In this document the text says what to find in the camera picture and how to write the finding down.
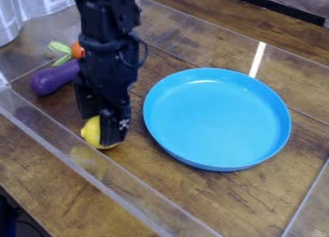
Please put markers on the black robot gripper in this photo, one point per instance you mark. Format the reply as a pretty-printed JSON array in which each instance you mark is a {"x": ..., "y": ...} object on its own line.
[{"x": 108, "y": 70}]

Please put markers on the yellow toy lemon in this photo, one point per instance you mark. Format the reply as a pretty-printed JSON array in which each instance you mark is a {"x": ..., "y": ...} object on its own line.
[{"x": 91, "y": 134}]

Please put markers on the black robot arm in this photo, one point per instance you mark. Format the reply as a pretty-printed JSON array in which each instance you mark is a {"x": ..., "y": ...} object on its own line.
[{"x": 107, "y": 19}]

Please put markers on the blue round tray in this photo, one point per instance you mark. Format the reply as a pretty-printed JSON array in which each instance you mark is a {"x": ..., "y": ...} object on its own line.
[{"x": 216, "y": 119}]

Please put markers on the purple toy eggplant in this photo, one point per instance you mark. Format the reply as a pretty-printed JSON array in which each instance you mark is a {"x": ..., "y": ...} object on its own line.
[{"x": 47, "y": 80}]

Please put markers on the orange toy carrot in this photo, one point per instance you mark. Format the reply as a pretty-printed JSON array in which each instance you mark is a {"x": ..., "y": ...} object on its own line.
[{"x": 71, "y": 52}]

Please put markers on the grey white curtain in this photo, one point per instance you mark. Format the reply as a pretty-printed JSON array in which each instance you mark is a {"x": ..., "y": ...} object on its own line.
[{"x": 18, "y": 11}]

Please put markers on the black bar in background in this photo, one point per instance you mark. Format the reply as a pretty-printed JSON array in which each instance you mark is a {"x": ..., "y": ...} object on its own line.
[{"x": 296, "y": 13}]

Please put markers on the clear acrylic enclosure wall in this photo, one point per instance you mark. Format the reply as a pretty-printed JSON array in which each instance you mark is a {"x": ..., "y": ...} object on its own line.
[{"x": 132, "y": 191}]

